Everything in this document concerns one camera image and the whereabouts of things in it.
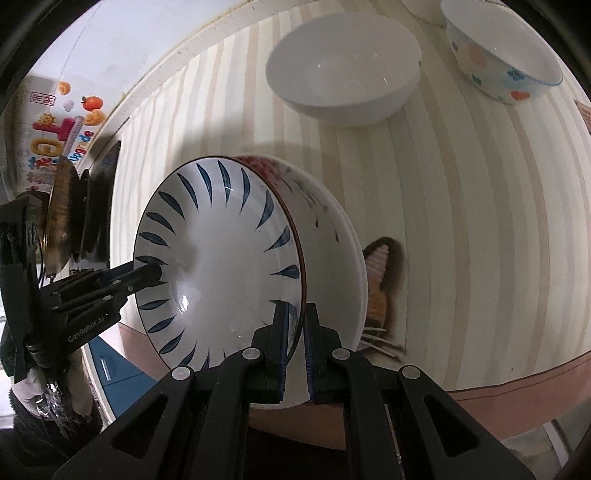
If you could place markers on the floral blue rim bowl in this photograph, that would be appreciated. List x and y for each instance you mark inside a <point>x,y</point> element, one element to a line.
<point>498,46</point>

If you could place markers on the black glass cooktop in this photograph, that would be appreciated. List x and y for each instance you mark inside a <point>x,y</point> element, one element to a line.
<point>99,207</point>

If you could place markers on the colourful wall stickers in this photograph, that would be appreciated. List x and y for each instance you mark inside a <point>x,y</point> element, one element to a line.
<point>46,147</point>

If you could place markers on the plain white plate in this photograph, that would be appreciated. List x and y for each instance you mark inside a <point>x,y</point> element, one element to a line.
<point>364,286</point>

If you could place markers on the small brown cloth label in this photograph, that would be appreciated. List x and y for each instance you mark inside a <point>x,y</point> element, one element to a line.
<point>584,115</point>

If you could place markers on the blue kitchen cabinet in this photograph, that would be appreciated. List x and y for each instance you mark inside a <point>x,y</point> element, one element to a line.
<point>115,378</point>

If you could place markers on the blue striped white plate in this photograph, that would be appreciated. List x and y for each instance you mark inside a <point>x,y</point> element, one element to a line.
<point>217,258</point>

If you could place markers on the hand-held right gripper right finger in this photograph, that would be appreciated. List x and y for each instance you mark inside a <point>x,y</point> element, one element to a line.
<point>310,350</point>

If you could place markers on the striped cat print cloth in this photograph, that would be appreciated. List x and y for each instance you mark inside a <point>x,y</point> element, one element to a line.
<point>461,230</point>

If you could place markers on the white ceramic bowl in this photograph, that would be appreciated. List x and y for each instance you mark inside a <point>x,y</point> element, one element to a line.
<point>341,60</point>

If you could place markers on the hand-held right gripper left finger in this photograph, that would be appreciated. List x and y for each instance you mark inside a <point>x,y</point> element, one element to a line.
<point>280,350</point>

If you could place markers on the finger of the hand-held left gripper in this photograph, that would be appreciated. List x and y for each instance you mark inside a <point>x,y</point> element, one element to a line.
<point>87,299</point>
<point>147,275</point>

